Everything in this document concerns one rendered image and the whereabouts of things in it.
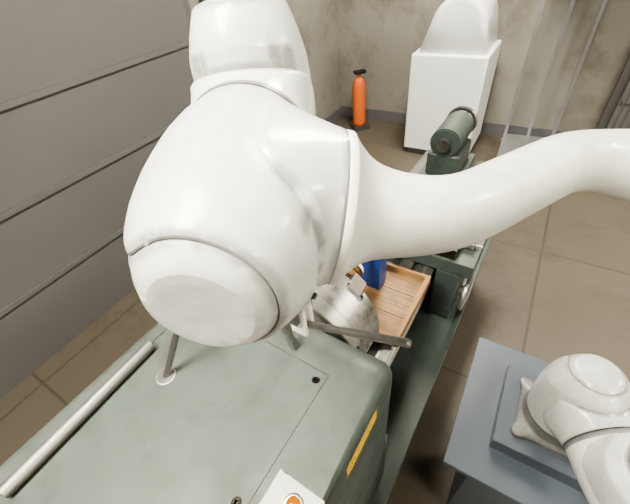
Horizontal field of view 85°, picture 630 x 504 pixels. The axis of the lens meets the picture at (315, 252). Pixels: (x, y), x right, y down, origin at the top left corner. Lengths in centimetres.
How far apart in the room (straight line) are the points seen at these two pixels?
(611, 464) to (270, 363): 65
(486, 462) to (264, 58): 108
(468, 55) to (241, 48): 333
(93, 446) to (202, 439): 18
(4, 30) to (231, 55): 211
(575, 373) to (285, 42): 88
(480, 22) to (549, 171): 323
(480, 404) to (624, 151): 91
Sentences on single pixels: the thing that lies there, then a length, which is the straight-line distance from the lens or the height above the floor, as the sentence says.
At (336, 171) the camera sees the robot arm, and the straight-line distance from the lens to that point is 18.
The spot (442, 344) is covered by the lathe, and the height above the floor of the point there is 54.
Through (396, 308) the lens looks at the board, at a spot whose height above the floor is 88.
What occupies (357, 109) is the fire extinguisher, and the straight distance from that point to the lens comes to 448.
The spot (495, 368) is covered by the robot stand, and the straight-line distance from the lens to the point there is 130.
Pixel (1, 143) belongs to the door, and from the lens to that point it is 236.
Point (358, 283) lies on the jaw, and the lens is 85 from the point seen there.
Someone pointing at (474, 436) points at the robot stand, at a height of 75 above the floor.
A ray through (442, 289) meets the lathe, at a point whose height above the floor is 77.
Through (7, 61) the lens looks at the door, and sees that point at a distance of 237.
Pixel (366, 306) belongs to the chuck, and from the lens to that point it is 83.
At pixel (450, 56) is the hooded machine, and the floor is 95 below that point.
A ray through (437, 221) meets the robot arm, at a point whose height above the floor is 168.
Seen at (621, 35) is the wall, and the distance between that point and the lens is 426.
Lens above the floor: 182
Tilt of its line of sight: 42 degrees down
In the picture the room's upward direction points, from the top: 8 degrees counter-clockwise
